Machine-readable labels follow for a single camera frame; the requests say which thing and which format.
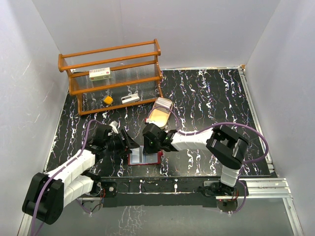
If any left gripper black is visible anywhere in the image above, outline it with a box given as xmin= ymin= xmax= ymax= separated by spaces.
xmin=104 ymin=129 xmax=139 ymax=157

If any red leather card holder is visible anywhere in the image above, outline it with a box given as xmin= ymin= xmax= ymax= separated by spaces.
xmin=128 ymin=146 xmax=163 ymax=166

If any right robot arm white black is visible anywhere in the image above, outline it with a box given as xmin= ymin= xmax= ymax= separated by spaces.
xmin=142 ymin=123 xmax=249 ymax=195

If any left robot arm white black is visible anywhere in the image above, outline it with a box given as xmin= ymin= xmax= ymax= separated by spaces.
xmin=22 ymin=122 xmax=139 ymax=225

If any stack of credit cards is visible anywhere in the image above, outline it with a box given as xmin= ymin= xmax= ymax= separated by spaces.
xmin=155 ymin=97 xmax=173 ymax=109

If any beige oval tray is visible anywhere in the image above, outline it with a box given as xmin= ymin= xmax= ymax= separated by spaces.
xmin=147 ymin=103 xmax=173 ymax=129

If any white stapler-like object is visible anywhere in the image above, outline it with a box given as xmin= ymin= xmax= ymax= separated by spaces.
xmin=121 ymin=93 xmax=140 ymax=104

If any yellow square object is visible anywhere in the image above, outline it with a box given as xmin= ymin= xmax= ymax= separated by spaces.
xmin=103 ymin=96 xmax=113 ymax=105

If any wooden shelf rack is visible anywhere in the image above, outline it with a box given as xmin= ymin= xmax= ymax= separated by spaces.
xmin=58 ymin=39 xmax=163 ymax=116

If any white red box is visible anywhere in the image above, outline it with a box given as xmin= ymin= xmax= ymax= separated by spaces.
xmin=89 ymin=67 xmax=112 ymax=81

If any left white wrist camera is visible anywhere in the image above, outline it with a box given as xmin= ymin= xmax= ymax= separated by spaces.
xmin=108 ymin=121 xmax=119 ymax=136

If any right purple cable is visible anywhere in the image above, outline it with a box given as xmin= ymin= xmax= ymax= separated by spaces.
xmin=147 ymin=106 xmax=269 ymax=163

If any purple cable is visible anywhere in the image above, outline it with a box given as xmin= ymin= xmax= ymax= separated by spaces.
xmin=147 ymin=106 xmax=269 ymax=163
xmin=29 ymin=119 xmax=113 ymax=236

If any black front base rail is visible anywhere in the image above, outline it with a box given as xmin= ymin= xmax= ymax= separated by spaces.
xmin=100 ymin=177 xmax=219 ymax=207

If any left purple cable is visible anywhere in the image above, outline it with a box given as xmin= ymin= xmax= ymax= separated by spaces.
xmin=29 ymin=119 xmax=113 ymax=236

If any aluminium frame rail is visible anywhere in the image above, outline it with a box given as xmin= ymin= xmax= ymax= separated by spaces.
xmin=238 ymin=64 xmax=304 ymax=236

